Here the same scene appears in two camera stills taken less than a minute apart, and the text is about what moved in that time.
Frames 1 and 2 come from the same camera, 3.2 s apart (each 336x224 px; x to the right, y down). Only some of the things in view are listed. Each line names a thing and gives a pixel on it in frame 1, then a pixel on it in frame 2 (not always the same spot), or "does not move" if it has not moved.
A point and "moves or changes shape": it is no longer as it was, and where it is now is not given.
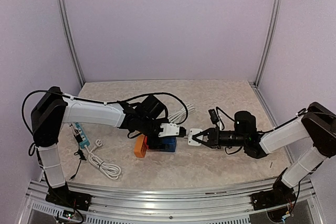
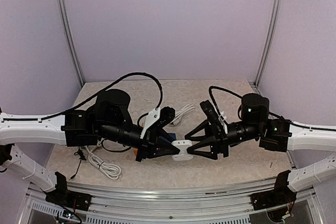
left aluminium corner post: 61,8 does not move
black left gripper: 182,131 -> 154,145
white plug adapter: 193,131 moves or changes shape
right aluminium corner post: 273,27 does not move
